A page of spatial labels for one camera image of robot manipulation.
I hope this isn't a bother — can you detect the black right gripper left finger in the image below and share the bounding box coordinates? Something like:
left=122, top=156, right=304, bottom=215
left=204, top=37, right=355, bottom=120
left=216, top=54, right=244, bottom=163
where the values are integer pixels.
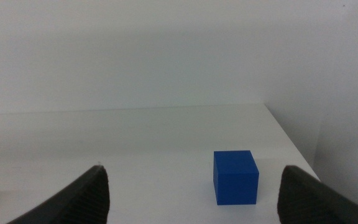
left=6, top=165, right=111, bottom=224

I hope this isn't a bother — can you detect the blue cube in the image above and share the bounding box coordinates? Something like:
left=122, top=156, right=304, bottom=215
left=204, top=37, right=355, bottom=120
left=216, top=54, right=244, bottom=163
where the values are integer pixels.
left=213, top=150, right=260, bottom=206

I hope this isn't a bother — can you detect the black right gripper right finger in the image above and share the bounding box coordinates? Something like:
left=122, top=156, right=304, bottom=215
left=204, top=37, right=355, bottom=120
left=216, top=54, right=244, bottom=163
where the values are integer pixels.
left=277, top=165, right=358, bottom=224

